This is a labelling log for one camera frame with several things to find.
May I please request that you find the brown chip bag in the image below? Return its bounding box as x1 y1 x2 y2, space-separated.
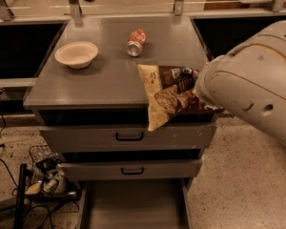
137 64 223 132

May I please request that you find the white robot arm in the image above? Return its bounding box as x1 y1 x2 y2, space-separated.
194 20 286 146

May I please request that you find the grey top drawer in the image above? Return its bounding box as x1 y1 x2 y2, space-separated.
40 123 216 153

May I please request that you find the grey metal drawer cabinet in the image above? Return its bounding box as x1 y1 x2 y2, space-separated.
23 14 228 229

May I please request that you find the grey middle drawer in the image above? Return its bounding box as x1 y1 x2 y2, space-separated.
62 159 202 181

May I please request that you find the grey open bottom drawer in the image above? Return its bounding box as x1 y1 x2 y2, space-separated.
76 178 193 229

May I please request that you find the red soda can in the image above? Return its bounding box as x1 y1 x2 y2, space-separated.
126 29 147 57

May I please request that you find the white paper bowl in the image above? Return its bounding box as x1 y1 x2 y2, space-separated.
54 41 98 69

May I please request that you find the wooden furniture piece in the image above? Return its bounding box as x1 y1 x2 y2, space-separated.
204 0 271 10

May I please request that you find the black top drawer handle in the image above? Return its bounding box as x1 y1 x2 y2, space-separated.
115 132 144 142

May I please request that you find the black drawer handle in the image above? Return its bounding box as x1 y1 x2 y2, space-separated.
115 132 144 142
121 167 145 176

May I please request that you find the black middle drawer handle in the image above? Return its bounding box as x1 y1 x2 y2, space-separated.
121 167 145 176

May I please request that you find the black wire basket with items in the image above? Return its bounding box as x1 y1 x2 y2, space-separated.
25 145 79 201

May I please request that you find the metal railing post centre-left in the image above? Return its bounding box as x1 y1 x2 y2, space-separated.
68 0 82 17

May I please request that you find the black metal stand post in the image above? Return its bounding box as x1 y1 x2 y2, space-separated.
13 163 27 229

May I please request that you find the black floor cable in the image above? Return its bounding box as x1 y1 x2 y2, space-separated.
0 112 20 189

